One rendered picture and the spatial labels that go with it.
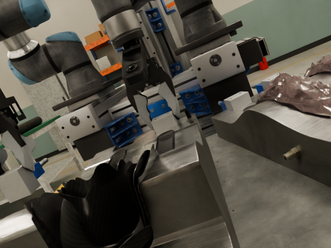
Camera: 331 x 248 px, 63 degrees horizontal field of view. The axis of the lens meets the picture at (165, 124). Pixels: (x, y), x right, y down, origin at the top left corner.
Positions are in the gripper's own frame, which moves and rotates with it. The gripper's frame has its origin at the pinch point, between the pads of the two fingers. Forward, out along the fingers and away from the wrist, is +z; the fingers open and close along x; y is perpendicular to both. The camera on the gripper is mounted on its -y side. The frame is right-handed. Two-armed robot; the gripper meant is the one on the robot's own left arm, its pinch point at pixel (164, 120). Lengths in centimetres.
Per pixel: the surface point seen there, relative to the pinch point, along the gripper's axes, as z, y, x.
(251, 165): 10.5, -14.5, -13.1
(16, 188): -2.2, -14.7, 28.6
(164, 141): 2.2, -7.8, 0.5
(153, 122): -1.0, -2.3, 1.9
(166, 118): -0.7, -2.3, -0.9
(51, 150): 76, 541, 363
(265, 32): 26, 512, -178
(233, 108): 4.1, 2.8, -15.5
